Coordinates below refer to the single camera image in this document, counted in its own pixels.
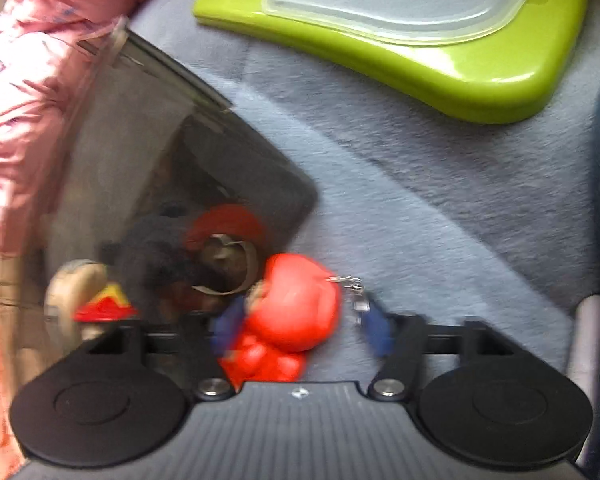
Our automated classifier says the red Mario figure keychain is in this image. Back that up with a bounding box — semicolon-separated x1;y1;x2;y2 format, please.
220;254;364;389

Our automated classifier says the dark grey plush toy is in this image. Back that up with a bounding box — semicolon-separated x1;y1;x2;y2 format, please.
98;203;227;324

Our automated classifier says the cream round macaron plush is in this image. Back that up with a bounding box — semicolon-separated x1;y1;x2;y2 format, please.
44;259;136;356

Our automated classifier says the lime green box lid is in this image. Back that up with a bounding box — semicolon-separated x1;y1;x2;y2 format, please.
193;0;588;125

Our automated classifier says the clear grey plastic storage box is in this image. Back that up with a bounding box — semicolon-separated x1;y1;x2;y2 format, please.
0;18;321;391

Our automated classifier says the orange and beige blanket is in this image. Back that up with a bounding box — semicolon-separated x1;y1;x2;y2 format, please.
0;254;44;479

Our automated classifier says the pink crumpled duvet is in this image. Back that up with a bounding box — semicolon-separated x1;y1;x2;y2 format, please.
0;0;144;257

